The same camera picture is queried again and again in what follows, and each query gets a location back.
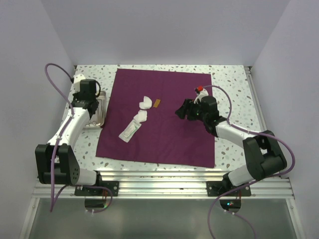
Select aluminium rail frame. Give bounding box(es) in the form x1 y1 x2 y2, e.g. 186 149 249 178
19 65 305 239

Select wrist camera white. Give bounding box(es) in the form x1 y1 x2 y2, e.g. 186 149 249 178
72 74 86 92
194 86 209 104

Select white gauze pad far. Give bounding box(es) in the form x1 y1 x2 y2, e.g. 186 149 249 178
139 96 153 110

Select purple cable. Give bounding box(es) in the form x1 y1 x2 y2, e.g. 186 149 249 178
203 85 296 239
44 63 75 213

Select steel hemostat forceps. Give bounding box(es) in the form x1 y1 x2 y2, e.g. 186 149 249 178
88 120 98 126

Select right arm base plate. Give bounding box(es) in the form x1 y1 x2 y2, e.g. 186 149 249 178
206 181 252 197

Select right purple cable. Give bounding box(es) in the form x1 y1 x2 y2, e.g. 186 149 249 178
203 85 296 239

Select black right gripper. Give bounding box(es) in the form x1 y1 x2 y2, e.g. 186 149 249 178
175 98 208 122

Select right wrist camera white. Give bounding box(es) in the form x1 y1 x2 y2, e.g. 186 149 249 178
194 86 209 104

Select white gauze pad near packet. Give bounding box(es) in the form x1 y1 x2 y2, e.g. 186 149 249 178
134 110 148 123

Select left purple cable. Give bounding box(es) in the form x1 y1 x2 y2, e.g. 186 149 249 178
44 63 75 213

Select purple cloth mat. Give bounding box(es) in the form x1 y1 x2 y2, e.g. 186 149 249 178
96 69 215 168

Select suture packet white green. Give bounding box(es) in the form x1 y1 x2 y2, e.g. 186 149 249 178
119 119 142 142

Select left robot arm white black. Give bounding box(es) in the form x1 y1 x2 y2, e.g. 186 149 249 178
35 79 104 196

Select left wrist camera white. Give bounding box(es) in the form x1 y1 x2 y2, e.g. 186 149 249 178
72 74 86 92

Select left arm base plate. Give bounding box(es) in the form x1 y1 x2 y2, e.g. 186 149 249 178
74 181 120 197

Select steel instrument tray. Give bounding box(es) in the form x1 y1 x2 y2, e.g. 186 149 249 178
84 91 107 129

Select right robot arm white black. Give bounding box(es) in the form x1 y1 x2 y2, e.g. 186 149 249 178
175 96 287 196

